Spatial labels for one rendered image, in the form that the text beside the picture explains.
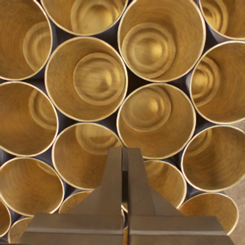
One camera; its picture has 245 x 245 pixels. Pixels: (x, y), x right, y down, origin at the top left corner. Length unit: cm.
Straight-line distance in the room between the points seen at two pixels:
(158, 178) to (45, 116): 17
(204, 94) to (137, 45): 10
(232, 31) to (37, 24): 22
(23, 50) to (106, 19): 11
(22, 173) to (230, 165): 24
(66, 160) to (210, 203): 19
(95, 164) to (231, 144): 16
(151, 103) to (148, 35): 8
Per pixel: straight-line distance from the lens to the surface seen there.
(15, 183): 24
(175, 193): 21
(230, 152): 23
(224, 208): 25
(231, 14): 26
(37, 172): 27
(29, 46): 25
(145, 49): 22
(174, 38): 23
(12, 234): 26
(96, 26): 23
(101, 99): 22
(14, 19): 23
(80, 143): 25
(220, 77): 25
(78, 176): 20
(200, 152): 26
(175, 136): 19
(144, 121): 23
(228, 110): 21
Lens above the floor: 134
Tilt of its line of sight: 73 degrees down
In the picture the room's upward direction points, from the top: 179 degrees counter-clockwise
